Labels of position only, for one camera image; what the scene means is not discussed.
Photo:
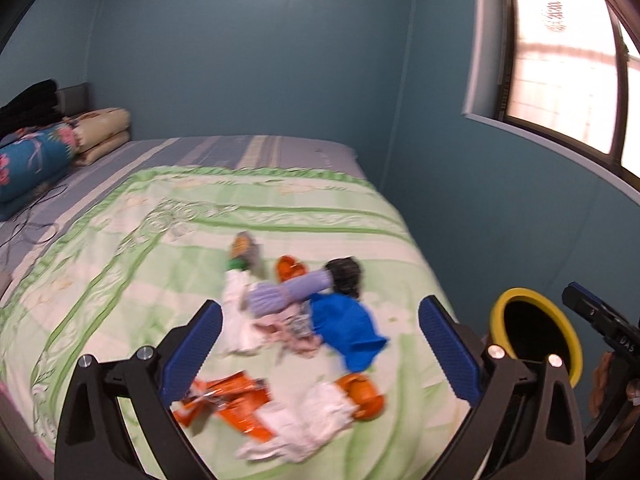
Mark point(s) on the person's right hand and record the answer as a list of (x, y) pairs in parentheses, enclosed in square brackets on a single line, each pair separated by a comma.
[(601, 377)]

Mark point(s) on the blue striped bed sheet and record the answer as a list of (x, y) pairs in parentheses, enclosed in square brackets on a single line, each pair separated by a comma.
[(32, 230)]

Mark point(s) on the beige folded quilt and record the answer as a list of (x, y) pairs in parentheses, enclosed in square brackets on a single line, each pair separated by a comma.
[(98, 133)]

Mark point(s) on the brown framed window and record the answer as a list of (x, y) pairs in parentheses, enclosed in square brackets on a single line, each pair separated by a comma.
[(564, 73)]

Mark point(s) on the yellow rimmed trash bin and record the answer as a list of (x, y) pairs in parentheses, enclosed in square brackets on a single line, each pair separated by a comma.
[(530, 327)]

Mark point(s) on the white bag tied pink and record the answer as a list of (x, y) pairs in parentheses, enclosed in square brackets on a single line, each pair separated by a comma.
[(238, 335)]

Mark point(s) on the green floral bed cover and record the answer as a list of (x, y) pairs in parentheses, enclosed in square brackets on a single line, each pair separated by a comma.
[(124, 271)]

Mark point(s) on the purple net bundle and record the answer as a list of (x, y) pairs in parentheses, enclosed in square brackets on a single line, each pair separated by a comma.
[(269, 298)]

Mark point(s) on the blue floral folded quilt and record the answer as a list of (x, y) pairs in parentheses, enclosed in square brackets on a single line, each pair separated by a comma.
[(35, 158)]

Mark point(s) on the orange foil wrapper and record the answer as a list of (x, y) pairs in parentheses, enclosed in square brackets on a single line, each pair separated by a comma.
[(235, 399)]

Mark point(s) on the black clothing pile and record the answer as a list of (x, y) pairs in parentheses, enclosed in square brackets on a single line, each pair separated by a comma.
[(36, 106)]

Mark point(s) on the small orange plastic bag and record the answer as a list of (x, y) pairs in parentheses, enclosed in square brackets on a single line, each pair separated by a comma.
[(288, 267)]

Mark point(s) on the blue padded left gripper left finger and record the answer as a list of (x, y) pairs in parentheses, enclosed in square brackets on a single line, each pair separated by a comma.
[(184, 349)]

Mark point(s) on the blue plastic bag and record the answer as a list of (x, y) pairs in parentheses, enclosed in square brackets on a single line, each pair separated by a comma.
[(348, 328)]

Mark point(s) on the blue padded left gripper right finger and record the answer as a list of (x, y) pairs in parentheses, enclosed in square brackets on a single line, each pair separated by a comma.
[(453, 348)]

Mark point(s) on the pink crumpled bag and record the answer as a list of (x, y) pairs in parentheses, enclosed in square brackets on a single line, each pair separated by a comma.
[(292, 329)]

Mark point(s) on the white plastic bag trash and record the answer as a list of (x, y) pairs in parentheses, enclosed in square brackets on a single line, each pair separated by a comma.
[(297, 433)]

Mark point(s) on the grey padded headboard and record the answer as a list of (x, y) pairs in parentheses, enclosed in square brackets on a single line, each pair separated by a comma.
[(75, 100)]

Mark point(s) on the small black bag trash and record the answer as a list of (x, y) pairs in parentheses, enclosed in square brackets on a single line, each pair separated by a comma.
[(346, 274)]

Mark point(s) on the green snack packet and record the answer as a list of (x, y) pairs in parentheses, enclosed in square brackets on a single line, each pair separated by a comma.
[(245, 254)]

